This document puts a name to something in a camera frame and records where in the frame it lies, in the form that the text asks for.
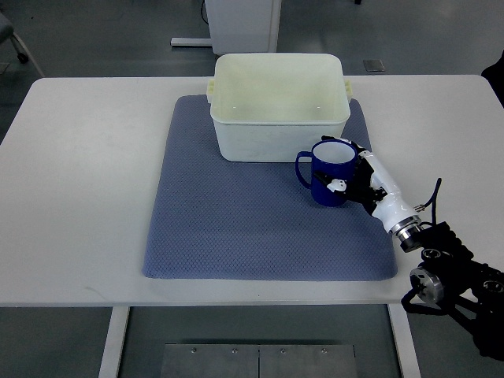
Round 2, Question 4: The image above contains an office chair base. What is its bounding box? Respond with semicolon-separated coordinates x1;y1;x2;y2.
1;14;46;78

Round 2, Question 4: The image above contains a white table leg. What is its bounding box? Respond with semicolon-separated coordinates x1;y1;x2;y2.
387;304;421;378
98;306;130;378

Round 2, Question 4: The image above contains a white cabinet pedestal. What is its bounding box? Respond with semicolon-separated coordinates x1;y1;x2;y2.
170;0;282;55

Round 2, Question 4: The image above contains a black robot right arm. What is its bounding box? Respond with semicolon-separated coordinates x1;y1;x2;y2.
395;179;503;361

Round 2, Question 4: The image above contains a left white table leg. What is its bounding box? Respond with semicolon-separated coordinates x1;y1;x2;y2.
98;306;130;378

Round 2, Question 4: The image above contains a cream plastic storage box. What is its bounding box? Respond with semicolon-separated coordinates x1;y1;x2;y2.
207;53;351;162

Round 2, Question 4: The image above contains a blue mug white inside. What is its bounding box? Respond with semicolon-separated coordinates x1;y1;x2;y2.
295;139;358;207

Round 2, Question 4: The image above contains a person in dark clothing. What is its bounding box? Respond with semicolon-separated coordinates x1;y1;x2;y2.
481;54;504;98

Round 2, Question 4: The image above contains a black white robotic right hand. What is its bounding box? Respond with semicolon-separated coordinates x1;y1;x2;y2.
314;139;421;241

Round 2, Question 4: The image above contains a blue textured cloth mat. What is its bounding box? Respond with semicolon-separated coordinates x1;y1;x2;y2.
143;95;397;281

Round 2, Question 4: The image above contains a right white table leg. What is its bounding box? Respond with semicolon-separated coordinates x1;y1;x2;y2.
387;304;421;378

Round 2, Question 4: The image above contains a metal floor plate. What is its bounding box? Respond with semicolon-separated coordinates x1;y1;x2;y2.
161;343;358;377

